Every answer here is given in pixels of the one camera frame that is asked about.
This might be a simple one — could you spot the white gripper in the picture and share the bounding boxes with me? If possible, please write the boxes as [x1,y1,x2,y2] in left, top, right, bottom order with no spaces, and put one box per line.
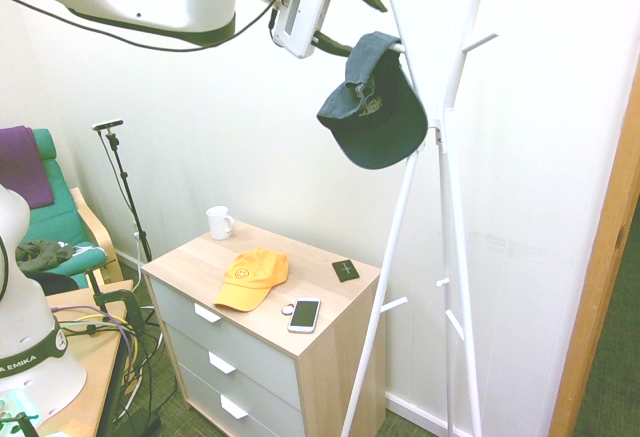
[272,0,389,60]

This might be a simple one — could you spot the dark blue baseball cap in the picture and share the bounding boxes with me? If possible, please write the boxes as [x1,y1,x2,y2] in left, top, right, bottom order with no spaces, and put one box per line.
[315,31,430,171]

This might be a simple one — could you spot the orange smiley baseball cap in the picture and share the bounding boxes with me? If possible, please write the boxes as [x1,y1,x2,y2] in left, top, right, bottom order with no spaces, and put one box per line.
[212,247,291,314]

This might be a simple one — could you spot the white coat rack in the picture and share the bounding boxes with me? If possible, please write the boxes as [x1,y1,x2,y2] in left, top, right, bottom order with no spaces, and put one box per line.
[339,0,500,437]

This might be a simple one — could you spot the white mug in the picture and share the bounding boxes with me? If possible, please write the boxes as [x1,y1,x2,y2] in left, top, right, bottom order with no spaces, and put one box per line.
[205,205,237,242]

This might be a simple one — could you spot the black wallet white print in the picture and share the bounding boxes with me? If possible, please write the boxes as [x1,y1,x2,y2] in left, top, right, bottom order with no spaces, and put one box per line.
[331,258,362,284]

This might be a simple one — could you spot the white smartphone black screen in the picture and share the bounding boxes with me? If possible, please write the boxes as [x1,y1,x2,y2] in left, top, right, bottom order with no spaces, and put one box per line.
[286,296,323,335]

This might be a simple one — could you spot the green wooden armchair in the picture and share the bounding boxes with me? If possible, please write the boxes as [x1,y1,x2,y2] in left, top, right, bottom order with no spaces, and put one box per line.
[0,127,125,294]

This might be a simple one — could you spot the purple cloth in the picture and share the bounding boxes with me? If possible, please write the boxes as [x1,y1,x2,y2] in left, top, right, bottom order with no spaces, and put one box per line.
[0,125,56,211]

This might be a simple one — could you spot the dark green clamp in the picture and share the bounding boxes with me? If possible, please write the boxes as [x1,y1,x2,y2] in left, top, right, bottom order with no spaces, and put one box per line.
[84,268,147,339]

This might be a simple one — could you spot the wooden dresser grey drawers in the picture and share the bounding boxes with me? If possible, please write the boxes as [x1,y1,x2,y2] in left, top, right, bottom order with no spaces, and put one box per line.
[141,220,384,437]

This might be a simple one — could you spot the dark crumpled garment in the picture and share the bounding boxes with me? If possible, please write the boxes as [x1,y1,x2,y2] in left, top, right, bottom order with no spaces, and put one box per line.
[14,238,77,274]

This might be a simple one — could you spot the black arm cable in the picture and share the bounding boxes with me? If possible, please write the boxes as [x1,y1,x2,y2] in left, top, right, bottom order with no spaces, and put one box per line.
[0,0,302,54]

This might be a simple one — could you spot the black camera tripod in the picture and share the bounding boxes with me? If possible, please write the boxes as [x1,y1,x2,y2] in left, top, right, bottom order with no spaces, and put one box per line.
[97,129,154,265]

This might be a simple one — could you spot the wooden door frame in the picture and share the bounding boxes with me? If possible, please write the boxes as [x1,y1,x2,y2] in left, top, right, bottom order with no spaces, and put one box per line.
[547,55,640,437]

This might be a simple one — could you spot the purple cable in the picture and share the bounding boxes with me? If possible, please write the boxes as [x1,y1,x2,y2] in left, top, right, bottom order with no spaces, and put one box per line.
[49,304,144,383]

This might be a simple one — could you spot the yellow cable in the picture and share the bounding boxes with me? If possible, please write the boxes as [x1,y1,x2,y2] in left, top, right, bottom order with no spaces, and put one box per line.
[58,310,140,363]

